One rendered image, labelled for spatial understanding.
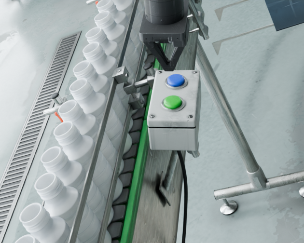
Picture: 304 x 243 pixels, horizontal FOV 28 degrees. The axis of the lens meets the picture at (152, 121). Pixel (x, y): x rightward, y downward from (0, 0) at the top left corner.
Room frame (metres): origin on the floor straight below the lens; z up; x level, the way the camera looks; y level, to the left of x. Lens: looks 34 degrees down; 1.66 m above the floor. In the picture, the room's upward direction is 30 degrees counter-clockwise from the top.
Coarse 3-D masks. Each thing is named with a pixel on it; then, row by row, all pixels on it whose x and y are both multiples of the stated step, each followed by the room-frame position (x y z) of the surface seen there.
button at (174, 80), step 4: (172, 76) 0.90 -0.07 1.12; (176, 76) 0.89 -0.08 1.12; (180, 76) 0.89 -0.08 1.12; (168, 80) 0.89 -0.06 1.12; (172, 80) 0.88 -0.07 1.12; (176, 80) 0.88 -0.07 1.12; (180, 80) 0.88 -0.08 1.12; (184, 80) 0.88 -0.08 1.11; (172, 84) 0.88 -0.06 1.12; (176, 84) 0.88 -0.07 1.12; (180, 84) 0.88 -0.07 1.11
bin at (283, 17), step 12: (276, 0) 1.46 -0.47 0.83; (288, 0) 1.44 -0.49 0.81; (300, 0) 1.43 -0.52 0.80; (216, 12) 1.78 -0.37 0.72; (276, 12) 1.46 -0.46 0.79; (288, 12) 1.45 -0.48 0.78; (300, 12) 1.43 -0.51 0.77; (276, 24) 1.47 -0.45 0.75; (288, 24) 1.45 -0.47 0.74; (216, 48) 1.60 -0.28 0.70
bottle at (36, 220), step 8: (32, 208) 0.71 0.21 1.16; (40, 208) 0.71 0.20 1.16; (24, 216) 0.70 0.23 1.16; (32, 216) 0.71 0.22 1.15; (40, 216) 0.68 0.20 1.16; (48, 216) 0.69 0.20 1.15; (56, 216) 0.71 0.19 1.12; (24, 224) 0.69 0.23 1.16; (32, 224) 0.68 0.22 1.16; (40, 224) 0.68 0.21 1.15; (48, 224) 0.68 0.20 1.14; (56, 224) 0.69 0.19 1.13; (64, 224) 0.69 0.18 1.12; (32, 232) 0.68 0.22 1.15; (40, 232) 0.68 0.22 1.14; (48, 232) 0.68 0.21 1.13; (56, 232) 0.68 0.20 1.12; (64, 232) 0.68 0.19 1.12; (40, 240) 0.68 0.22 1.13; (48, 240) 0.67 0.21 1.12; (56, 240) 0.67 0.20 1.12; (64, 240) 0.67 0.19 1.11
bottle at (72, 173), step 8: (48, 152) 0.82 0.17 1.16; (56, 152) 0.82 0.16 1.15; (64, 152) 0.81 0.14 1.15; (48, 160) 0.82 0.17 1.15; (56, 160) 0.79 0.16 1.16; (64, 160) 0.79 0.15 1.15; (48, 168) 0.79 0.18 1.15; (56, 168) 0.79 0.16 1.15; (64, 168) 0.79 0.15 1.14; (72, 168) 0.79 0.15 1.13; (80, 168) 0.79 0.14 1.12; (64, 176) 0.78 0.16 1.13; (72, 176) 0.78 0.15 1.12; (80, 176) 0.78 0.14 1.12; (64, 184) 0.78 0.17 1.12; (72, 184) 0.77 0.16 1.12; (80, 184) 0.78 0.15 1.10; (80, 192) 0.77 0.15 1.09; (88, 192) 0.78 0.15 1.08; (96, 192) 0.79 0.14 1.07; (88, 200) 0.78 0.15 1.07; (96, 200) 0.78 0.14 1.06; (104, 200) 0.79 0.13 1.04; (96, 208) 0.78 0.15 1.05; (104, 208) 0.78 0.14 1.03; (112, 208) 0.80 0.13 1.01; (112, 216) 0.79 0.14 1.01
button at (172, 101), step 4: (168, 96) 0.85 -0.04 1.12; (172, 96) 0.84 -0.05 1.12; (176, 96) 0.84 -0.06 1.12; (164, 100) 0.84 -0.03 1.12; (168, 100) 0.84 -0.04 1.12; (172, 100) 0.83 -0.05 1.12; (176, 100) 0.83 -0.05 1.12; (180, 100) 0.83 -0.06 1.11; (164, 104) 0.83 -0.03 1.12; (168, 104) 0.83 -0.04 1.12; (172, 104) 0.82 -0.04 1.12; (176, 104) 0.82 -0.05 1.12; (180, 104) 0.82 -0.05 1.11
